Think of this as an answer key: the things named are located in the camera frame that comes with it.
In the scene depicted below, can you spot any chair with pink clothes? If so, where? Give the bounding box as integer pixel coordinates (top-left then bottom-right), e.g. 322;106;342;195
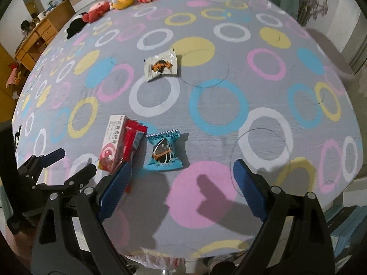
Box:
6;61;25;99

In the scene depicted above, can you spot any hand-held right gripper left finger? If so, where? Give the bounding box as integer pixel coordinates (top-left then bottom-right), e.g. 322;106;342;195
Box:
30;162;134;275

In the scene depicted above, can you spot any circle-print bed sheet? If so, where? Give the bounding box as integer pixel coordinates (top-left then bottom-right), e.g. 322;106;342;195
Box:
11;0;362;260

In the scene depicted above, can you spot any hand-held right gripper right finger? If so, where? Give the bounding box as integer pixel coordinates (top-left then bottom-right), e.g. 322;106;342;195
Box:
233;159;336;275

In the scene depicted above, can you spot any white orange snack packet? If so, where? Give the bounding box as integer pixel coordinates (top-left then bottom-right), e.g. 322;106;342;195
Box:
144;49;178;83

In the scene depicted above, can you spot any wall mirror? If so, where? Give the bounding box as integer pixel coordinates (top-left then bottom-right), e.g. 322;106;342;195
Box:
22;0;48;20

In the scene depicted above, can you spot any red snack packet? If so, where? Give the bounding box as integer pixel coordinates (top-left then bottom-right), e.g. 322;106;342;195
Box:
120;120;148;192

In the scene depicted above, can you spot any wooden desk with drawers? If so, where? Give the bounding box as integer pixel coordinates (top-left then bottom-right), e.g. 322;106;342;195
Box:
14;0;76;72

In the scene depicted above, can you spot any yellow wooden wardrobe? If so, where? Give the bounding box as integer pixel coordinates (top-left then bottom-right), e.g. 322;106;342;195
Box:
0;43;22;122

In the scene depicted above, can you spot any blue snack packet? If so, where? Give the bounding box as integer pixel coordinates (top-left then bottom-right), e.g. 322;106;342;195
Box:
143;130;184;171

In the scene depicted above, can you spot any yellow white plush toy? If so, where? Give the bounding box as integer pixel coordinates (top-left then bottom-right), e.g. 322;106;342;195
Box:
110;0;136;10

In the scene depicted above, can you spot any black earphone cable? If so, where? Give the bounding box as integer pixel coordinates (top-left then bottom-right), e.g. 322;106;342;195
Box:
14;124;23;155

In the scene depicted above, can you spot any black white plush toy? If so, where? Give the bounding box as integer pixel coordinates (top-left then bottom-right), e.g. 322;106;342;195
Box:
65;12;90;40

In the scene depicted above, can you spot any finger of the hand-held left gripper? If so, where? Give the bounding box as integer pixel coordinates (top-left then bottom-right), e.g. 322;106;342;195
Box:
17;148;66;179
36;163;97;199

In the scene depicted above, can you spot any white red plastic bag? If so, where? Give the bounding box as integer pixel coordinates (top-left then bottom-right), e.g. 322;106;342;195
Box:
125;249;203;275

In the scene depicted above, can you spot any white red medicine box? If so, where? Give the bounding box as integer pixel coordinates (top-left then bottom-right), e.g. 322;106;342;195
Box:
98;115;131;174

